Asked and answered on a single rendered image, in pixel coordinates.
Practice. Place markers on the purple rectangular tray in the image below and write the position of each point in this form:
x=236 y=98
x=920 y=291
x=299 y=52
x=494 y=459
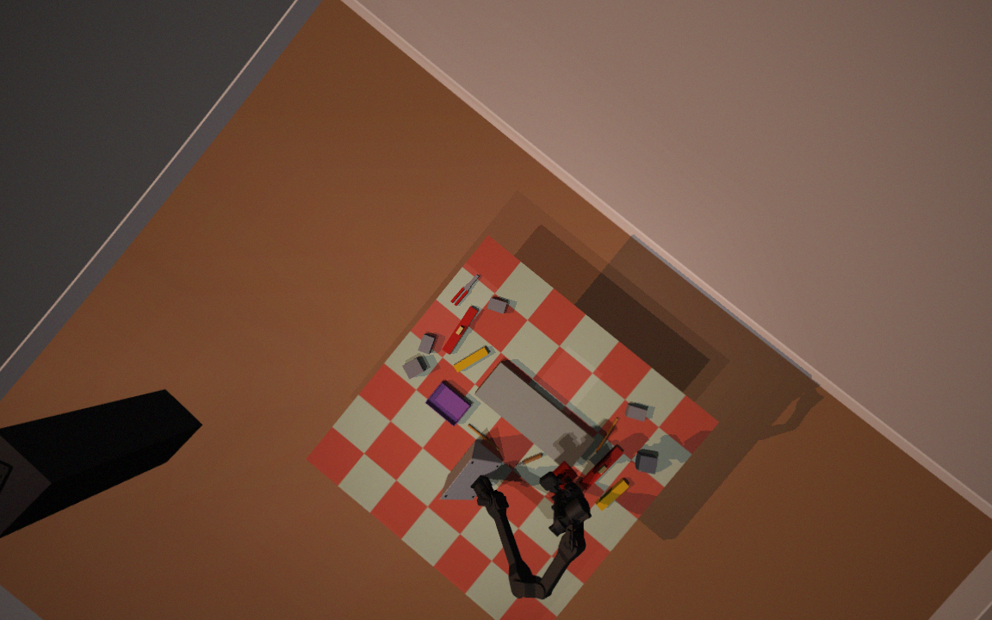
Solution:
x=448 y=403

